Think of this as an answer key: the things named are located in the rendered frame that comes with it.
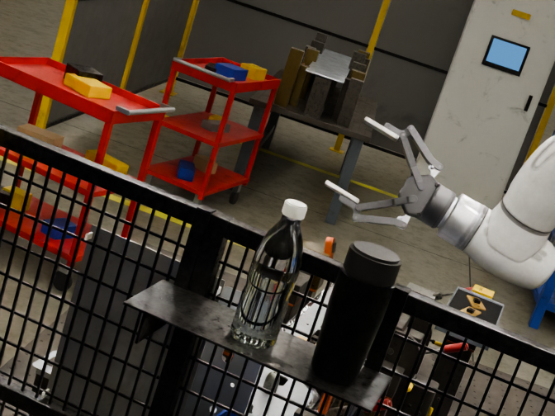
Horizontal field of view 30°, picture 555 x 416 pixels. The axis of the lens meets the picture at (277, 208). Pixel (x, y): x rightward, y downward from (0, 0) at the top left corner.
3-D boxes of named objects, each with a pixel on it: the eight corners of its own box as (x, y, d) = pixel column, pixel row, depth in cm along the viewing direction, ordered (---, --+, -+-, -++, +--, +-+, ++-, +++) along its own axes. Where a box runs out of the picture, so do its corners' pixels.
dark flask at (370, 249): (315, 353, 141) (357, 234, 136) (365, 375, 139) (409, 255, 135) (299, 371, 134) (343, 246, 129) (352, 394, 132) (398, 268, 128)
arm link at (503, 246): (465, 238, 192) (502, 184, 185) (537, 282, 190) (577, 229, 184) (454, 263, 182) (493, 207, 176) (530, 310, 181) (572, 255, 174)
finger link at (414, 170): (417, 191, 183) (425, 188, 183) (399, 131, 185) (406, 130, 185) (415, 193, 187) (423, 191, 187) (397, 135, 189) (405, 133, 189)
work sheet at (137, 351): (44, 400, 164) (92, 224, 155) (168, 460, 158) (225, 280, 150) (37, 405, 162) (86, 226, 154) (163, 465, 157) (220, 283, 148)
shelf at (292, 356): (158, 308, 153) (191, 199, 148) (382, 406, 145) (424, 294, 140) (112, 337, 139) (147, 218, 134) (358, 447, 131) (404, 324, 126)
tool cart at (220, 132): (185, 181, 733) (224, 51, 707) (241, 205, 720) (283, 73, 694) (129, 197, 659) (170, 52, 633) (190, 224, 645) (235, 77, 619)
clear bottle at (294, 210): (238, 322, 143) (282, 190, 138) (281, 340, 142) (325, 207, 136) (221, 335, 137) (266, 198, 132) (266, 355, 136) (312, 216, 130)
